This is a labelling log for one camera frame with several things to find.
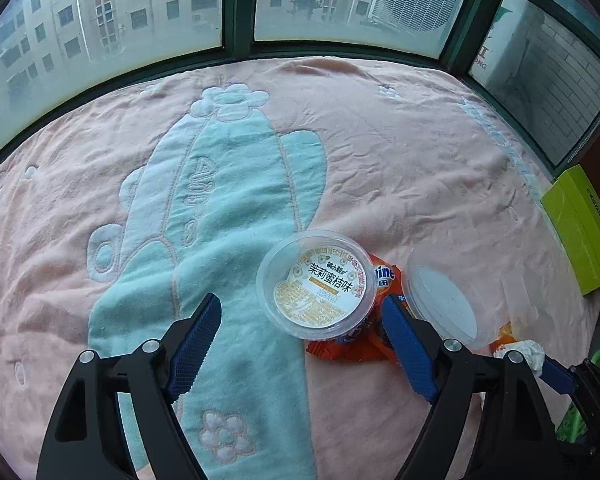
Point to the orange snack wrapper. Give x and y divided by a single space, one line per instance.
350 347

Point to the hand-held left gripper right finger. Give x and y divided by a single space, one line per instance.
410 350

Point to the round clear labelled container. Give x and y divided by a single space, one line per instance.
320 285

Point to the green tissue box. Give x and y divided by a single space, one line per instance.
575 220

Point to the pink printed blanket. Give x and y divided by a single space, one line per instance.
380 160

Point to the white wrapper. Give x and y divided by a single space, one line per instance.
527 352

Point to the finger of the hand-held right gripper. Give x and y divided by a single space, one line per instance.
557 375

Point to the clear cup with orange residue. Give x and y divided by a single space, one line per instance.
505 336

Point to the empty clear plastic cup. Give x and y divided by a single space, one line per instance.
445 300

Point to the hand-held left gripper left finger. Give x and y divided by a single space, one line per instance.
195 345

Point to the dark green window frame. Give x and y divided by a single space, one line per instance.
237 10

